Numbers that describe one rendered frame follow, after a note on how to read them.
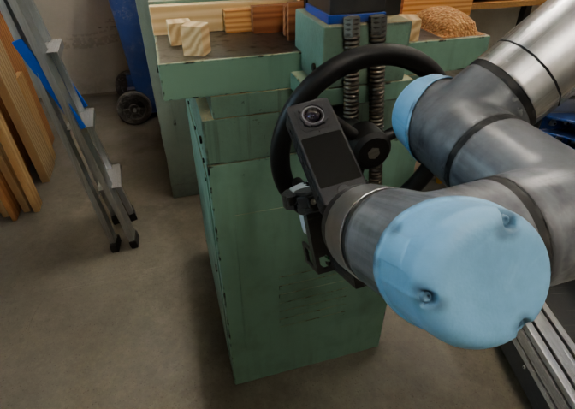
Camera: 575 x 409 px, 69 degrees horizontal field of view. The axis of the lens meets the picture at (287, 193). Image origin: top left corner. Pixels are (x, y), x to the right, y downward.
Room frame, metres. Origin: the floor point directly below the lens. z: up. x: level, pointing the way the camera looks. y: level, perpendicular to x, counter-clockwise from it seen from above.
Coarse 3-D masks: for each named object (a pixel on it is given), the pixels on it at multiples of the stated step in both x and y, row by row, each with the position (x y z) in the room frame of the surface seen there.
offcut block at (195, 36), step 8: (184, 24) 0.68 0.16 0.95; (192, 24) 0.68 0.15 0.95; (200, 24) 0.68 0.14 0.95; (184, 32) 0.67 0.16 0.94; (192, 32) 0.67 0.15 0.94; (200, 32) 0.67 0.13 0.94; (208, 32) 0.69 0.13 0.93; (184, 40) 0.67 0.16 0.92; (192, 40) 0.67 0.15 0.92; (200, 40) 0.67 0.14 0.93; (208, 40) 0.69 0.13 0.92; (184, 48) 0.67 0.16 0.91; (192, 48) 0.67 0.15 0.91; (200, 48) 0.67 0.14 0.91; (208, 48) 0.69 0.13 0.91
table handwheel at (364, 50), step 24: (360, 48) 0.53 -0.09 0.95; (384, 48) 0.53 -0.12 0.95; (408, 48) 0.54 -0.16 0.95; (312, 72) 0.52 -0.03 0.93; (336, 72) 0.51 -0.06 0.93; (432, 72) 0.55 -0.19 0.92; (312, 96) 0.50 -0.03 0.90; (288, 144) 0.49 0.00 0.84; (360, 144) 0.51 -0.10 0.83; (384, 144) 0.52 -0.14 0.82; (288, 168) 0.49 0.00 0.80; (360, 168) 0.52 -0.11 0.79
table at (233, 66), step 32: (224, 32) 0.82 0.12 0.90; (160, 64) 0.63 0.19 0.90; (192, 64) 0.64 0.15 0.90; (224, 64) 0.66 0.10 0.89; (256, 64) 0.67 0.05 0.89; (288, 64) 0.69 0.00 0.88; (448, 64) 0.78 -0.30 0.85; (192, 96) 0.64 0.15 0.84; (320, 96) 0.60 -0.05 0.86; (384, 96) 0.63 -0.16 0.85
